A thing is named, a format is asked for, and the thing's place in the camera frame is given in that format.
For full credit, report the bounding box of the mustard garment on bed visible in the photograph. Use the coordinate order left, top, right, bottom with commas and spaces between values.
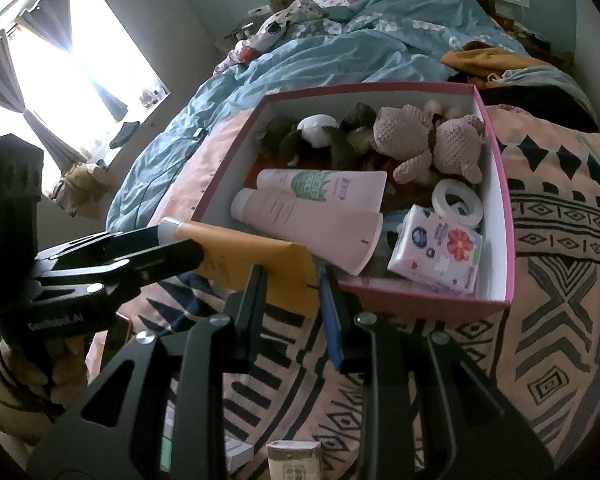
440, 41, 548, 80

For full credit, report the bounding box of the white tape roll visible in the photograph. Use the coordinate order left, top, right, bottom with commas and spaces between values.
431, 179, 483, 229

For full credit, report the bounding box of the orange lotion tube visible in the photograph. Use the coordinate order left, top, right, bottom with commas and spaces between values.
157, 218, 320, 316

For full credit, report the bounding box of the floral cloth near pillows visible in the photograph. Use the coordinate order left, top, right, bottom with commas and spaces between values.
213, 0, 326, 76

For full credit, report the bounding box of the grey curtain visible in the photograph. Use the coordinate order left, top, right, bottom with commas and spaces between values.
0, 0, 129, 169

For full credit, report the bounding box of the small beige product box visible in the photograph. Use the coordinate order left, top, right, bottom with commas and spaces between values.
266, 440, 322, 480

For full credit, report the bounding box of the pink cardboard box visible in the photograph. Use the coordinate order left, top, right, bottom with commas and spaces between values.
189, 80, 517, 322

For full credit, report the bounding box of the pink knitted teddy bear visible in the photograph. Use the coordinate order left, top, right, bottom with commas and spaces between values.
373, 101, 486, 185

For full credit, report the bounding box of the blue floral duvet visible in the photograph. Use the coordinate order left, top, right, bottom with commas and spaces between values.
106, 0, 524, 232

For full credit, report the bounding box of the green paper sheet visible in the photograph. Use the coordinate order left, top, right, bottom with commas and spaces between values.
160, 401, 175, 472

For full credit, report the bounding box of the long white product box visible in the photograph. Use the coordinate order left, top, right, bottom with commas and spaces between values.
225, 436, 254, 474

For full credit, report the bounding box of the tissue pack with flower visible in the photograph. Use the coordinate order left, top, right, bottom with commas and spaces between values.
387, 206, 482, 295

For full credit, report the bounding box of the white green-print lotion tube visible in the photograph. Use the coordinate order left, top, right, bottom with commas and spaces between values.
257, 169, 387, 212

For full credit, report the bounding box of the brown knitted plush toy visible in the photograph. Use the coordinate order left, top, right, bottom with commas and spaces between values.
256, 102, 385, 171

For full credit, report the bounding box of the pink lotion tube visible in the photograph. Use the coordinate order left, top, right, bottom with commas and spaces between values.
230, 188, 384, 275

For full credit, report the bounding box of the peach black patterned blanket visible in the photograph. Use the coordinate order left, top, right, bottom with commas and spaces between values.
84, 104, 600, 480

